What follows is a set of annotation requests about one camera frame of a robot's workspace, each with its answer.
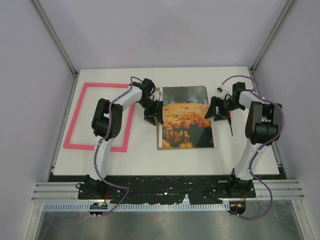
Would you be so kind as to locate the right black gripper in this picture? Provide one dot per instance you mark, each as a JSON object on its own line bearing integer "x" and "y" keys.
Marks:
{"x": 211, "y": 112}

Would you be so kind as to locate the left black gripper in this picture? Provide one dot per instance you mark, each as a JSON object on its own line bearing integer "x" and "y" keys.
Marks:
{"x": 150, "y": 116}

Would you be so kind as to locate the red handled screwdriver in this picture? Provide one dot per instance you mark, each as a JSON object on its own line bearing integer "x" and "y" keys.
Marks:
{"x": 230, "y": 126}

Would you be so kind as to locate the orange flower photo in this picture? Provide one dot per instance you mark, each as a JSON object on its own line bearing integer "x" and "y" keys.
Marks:
{"x": 186, "y": 117}

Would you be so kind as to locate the pink wooden photo frame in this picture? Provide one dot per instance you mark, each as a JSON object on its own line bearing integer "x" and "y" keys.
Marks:
{"x": 99, "y": 120}

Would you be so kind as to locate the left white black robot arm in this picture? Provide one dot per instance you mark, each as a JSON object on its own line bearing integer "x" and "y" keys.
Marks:
{"x": 95, "y": 184}

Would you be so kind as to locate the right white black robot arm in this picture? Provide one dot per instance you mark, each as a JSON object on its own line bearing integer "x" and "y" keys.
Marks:
{"x": 263, "y": 126}

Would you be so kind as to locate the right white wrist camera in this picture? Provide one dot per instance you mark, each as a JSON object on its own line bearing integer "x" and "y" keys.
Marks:
{"x": 220, "y": 90}

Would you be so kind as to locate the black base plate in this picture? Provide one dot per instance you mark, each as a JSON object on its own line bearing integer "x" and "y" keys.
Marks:
{"x": 160, "y": 189}

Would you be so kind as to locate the aluminium front rail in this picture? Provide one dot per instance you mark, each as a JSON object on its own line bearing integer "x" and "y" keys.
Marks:
{"x": 285, "y": 189}

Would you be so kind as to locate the white slotted cable duct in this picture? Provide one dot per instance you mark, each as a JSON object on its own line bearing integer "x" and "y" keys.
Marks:
{"x": 90, "y": 207}

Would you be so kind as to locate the right aluminium corner post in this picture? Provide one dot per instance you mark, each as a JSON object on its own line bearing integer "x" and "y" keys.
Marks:
{"x": 278, "y": 24}

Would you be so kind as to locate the aluminium corner post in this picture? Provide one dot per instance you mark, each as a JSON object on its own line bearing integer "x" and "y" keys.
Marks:
{"x": 278, "y": 24}
{"x": 53, "y": 35}

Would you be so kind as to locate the left aluminium corner post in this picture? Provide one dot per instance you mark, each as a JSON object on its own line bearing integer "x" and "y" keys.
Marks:
{"x": 53, "y": 35}

